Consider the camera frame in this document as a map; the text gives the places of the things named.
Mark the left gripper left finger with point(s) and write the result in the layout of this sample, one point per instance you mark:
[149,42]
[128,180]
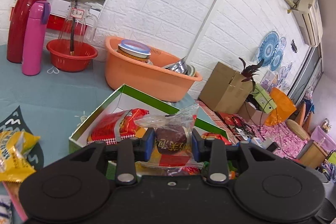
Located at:
[130,151]

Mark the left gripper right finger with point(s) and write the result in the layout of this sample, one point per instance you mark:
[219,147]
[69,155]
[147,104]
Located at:
[214,152]

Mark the red snack packet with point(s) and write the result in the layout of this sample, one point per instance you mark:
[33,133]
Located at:
[212,136]

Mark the large red checkered snack bag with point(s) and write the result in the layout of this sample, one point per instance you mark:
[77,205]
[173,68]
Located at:
[115,127]

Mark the brown cake clear packet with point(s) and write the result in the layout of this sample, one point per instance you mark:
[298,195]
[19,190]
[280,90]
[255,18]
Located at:
[173,133]

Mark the yellow snack packet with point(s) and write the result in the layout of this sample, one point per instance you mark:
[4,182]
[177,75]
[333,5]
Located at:
[15,146]

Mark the pink peanut snack bag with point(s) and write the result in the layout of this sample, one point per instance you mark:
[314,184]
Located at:
[12,189]

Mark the white power strip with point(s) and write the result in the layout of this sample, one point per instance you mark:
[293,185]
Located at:
[267,144]

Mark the small brown cardboard box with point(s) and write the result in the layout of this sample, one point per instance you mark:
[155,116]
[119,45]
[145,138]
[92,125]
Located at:
[251,115]

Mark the green cardboard box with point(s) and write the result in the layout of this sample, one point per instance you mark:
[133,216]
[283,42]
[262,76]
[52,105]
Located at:
[126,98]

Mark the green small box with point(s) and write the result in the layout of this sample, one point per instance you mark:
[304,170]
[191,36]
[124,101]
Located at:
[265,101]

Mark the orange plastic basin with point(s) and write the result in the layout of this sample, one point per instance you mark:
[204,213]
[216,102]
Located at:
[152,78]

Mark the orange bag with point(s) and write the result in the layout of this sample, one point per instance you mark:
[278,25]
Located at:
[285,108]

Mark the dark purple plant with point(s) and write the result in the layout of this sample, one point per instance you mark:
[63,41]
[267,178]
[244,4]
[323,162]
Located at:
[249,71]

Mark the steel bowl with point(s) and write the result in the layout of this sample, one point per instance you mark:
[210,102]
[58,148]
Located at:
[181,67]

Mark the blue lidded tin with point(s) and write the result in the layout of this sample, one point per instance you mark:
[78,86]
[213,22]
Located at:
[134,50]

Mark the red plastic basket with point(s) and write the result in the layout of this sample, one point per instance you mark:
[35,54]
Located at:
[62,59]

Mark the glass pitcher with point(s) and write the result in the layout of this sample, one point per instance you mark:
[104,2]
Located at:
[79,27]

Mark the pink thermos bottle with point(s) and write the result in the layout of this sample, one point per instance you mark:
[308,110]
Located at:
[35,37]

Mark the air conditioner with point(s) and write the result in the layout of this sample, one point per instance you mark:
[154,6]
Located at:
[308,16]

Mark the red thermos jug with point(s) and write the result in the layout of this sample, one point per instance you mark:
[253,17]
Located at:
[17,30]

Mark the blue decorative wall plates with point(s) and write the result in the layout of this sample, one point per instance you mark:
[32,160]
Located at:
[272,51]

